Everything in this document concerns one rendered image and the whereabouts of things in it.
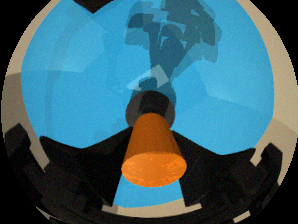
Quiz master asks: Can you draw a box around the orange knob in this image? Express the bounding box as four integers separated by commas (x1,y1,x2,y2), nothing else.
121,113,188,188

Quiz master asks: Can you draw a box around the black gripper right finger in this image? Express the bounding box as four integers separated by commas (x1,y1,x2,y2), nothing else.
172,131,255,208

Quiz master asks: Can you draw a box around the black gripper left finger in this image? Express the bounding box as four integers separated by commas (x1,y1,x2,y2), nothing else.
39,127,133,206

